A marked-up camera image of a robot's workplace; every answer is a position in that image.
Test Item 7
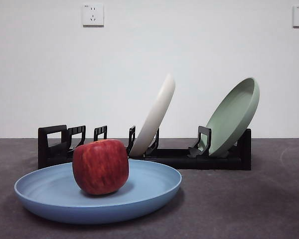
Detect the black plate rack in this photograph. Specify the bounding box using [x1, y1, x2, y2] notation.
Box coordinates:
[37, 124, 252, 171]

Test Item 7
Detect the red apple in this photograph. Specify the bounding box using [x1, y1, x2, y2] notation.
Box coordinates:
[72, 138, 130, 196]

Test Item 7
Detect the blue plate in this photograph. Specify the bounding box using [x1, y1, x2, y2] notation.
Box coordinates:
[14, 159, 182, 225]

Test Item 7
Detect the white plate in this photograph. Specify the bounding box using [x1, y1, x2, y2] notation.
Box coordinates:
[129, 73, 176, 157]

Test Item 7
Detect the green plate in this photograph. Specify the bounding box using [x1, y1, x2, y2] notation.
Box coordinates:
[205, 77, 261, 157]

